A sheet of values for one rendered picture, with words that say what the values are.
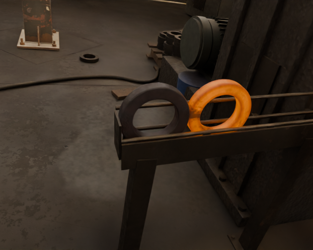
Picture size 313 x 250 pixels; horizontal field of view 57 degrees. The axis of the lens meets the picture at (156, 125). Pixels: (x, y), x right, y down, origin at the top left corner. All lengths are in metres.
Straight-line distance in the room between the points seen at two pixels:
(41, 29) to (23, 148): 1.74
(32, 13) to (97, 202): 2.23
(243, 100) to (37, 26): 2.66
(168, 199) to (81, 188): 0.43
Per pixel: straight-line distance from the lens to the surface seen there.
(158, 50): 3.05
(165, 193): 1.50
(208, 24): 2.10
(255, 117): 0.95
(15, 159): 1.67
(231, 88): 0.78
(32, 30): 3.24
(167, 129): 0.79
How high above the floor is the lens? 1.05
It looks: 32 degrees down
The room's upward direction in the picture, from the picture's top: 11 degrees clockwise
